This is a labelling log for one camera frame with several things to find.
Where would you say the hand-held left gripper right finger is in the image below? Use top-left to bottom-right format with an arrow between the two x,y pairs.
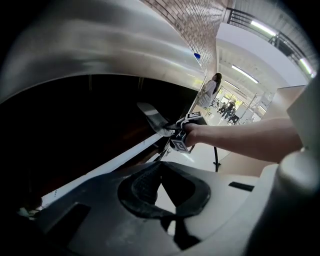
159,161 -> 266,252

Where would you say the light wooden surface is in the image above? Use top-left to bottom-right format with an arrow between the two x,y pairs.
216,149 -> 280,178

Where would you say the person's right forearm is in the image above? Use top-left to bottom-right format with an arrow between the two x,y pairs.
184,117 -> 304,164

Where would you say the black metal railing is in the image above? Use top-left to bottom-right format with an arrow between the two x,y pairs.
226,6 -> 316,76

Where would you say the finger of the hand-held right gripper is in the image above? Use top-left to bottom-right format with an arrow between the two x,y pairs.
162,121 -> 185,131

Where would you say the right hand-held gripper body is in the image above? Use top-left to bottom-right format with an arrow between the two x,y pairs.
169,111 -> 206,154

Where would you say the black cable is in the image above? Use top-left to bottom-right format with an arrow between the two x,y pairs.
211,145 -> 223,173

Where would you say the grey slipper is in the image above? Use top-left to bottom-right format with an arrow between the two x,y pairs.
136,101 -> 176,138

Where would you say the long ceiling light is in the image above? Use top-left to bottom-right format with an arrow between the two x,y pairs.
299,57 -> 316,77
231,64 -> 260,84
249,19 -> 277,36

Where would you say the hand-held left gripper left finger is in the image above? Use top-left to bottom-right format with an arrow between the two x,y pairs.
36,161 -> 182,256

